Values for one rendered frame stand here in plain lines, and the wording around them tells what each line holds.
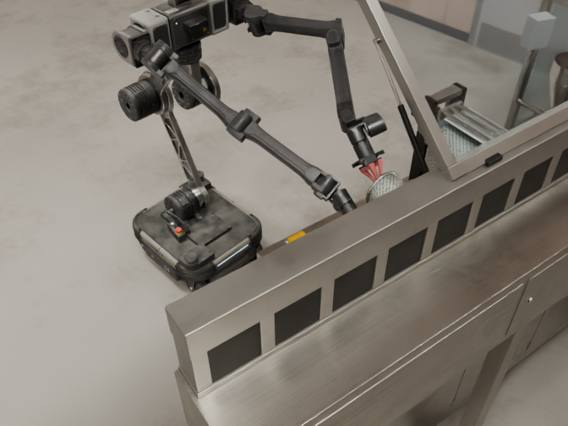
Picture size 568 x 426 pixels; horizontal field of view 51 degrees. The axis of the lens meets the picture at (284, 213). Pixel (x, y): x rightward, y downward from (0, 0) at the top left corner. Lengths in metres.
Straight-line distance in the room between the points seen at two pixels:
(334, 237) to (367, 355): 0.27
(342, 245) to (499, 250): 0.50
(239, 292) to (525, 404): 2.14
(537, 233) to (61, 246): 2.79
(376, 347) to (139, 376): 1.89
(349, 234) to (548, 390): 2.07
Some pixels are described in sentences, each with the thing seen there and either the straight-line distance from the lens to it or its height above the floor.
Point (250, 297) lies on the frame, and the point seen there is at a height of 1.65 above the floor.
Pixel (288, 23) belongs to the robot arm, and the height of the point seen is 1.48.
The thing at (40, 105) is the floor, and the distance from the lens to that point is 5.04.
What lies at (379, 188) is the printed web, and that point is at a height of 1.30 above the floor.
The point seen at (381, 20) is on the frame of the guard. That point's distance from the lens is 1.42.
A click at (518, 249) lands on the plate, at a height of 1.44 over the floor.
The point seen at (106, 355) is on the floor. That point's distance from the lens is 3.15.
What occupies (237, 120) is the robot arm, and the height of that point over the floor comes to 1.32.
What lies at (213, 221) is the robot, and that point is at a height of 0.26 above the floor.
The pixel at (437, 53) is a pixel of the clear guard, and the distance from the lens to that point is 1.49.
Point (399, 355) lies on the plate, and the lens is 1.31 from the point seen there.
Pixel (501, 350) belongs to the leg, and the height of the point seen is 0.92.
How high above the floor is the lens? 2.52
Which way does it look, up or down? 43 degrees down
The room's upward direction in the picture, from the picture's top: 1 degrees counter-clockwise
